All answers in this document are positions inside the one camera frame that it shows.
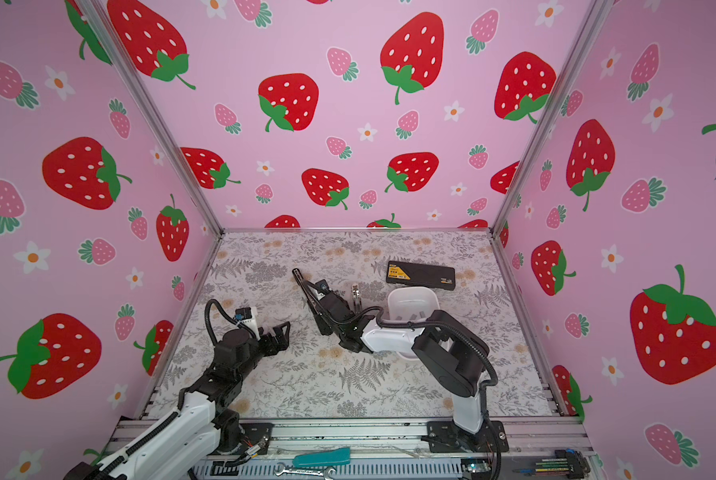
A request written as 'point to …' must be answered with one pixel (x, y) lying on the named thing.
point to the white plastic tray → (412, 303)
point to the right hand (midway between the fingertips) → (320, 307)
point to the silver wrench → (322, 472)
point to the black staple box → (423, 275)
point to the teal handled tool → (322, 458)
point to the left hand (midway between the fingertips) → (277, 325)
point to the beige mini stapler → (356, 295)
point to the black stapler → (309, 297)
